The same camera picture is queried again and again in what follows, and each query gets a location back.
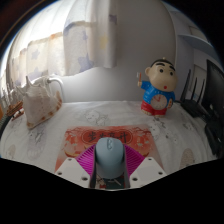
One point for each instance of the white wall shelf unit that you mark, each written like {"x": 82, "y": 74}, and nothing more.
{"x": 196, "y": 43}

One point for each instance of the light blue computer mouse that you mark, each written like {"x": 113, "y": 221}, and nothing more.
{"x": 109, "y": 160}

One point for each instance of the cartoon boy figurine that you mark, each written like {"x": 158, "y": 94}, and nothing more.
{"x": 158, "y": 90}

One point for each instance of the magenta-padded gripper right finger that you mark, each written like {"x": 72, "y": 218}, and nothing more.
{"x": 150, "y": 170}

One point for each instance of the wooden model sailing ship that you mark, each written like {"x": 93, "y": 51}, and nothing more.
{"x": 15, "y": 108}

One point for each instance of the red printed mouse pad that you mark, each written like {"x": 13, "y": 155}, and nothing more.
{"x": 80, "y": 140}

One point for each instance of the black desktop device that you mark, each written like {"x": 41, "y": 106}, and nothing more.
{"x": 215, "y": 136}

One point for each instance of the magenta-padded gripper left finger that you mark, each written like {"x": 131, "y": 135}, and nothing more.
{"x": 71, "y": 170}

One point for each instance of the white star-print curtain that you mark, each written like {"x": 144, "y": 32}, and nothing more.
{"x": 66, "y": 40}

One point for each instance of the black router with antennas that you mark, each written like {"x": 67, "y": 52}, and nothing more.
{"x": 191, "y": 108}

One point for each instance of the black computer monitor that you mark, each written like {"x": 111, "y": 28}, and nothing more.
{"x": 215, "y": 90}

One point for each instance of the white printed tablecloth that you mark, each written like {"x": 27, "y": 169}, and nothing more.
{"x": 186, "y": 136}

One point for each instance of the large white conch shell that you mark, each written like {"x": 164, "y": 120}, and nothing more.
{"x": 38, "y": 106}

